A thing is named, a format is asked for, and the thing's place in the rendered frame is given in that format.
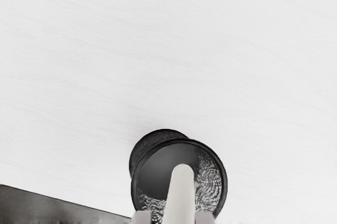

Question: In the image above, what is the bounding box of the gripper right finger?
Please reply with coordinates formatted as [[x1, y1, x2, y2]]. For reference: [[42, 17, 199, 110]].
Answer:
[[195, 212, 215, 224]]

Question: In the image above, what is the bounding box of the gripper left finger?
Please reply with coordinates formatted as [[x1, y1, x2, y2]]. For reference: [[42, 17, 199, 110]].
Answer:
[[131, 210, 153, 224]]

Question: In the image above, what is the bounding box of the black mesh pen holder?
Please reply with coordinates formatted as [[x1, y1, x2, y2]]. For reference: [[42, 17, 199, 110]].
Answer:
[[128, 128, 229, 224]]

